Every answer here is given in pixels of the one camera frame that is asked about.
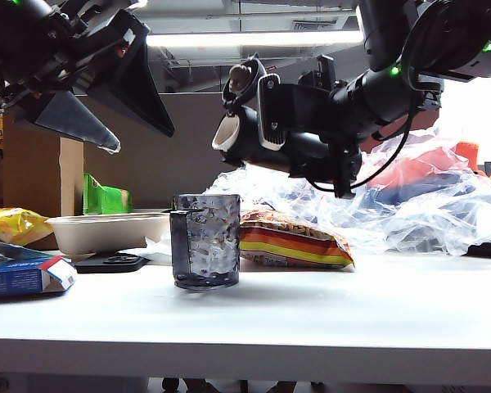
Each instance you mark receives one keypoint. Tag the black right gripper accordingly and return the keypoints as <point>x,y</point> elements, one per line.
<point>311,108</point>

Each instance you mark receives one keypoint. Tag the brown desk partition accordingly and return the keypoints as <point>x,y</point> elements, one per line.
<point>188,143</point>

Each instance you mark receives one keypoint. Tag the yellow snack bag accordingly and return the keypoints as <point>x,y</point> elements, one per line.
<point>12,224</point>

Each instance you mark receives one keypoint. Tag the black thermos flask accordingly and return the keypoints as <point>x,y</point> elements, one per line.
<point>249,137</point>

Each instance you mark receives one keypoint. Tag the orange object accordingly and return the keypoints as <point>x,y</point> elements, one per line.
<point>468,151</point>

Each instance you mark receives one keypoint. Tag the black phone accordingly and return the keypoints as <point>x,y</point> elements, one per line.
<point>112,263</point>

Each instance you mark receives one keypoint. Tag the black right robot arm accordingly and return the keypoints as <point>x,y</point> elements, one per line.
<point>376,98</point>

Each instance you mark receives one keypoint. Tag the clear crumpled plastic bag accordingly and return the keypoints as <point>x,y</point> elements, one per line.
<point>425,213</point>

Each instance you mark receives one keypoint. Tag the brown cardboard box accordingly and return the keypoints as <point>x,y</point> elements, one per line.
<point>32,176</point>

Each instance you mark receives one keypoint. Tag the dark textured glass cup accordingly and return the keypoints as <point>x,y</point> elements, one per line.
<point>210,245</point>

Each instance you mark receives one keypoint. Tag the long ceiling light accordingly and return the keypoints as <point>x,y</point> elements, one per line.
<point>249,39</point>

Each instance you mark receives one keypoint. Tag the white crumpled tissue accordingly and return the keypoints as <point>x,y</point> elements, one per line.
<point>159,245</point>

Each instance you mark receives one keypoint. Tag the beige paper pulp bowl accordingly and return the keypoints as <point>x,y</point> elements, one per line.
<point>106,233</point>

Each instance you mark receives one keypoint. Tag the green packet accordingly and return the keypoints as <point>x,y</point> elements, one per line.
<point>102,200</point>

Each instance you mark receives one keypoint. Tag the orange striped snack bag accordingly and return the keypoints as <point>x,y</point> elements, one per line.
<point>286,245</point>

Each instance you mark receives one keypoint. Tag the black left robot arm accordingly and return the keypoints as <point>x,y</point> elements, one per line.
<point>12,41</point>

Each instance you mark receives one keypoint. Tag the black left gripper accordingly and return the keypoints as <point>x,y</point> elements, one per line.
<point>86,37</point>

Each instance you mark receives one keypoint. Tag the blue cardboard box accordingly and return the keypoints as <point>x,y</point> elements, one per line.
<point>12,276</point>

